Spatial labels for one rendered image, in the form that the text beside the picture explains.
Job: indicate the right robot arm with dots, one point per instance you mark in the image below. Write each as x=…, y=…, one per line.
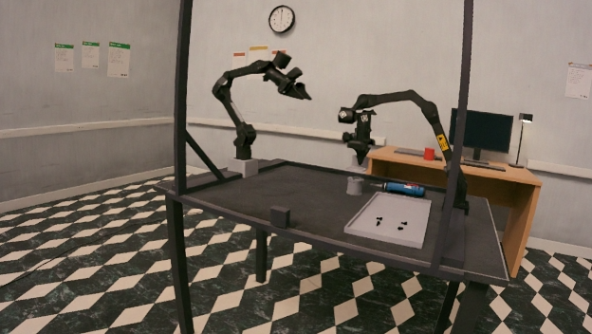
x=346, y=115

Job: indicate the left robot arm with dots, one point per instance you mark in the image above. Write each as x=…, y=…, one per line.
x=246, y=133

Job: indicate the white metal bracket with holes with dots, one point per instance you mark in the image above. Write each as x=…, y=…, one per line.
x=356, y=167

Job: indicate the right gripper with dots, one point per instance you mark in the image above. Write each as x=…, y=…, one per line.
x=363, y=135

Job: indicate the blue electric screwdriver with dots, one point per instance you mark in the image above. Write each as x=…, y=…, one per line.
x=403, y=189

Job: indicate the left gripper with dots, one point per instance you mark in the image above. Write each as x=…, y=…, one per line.
x=292, y=89

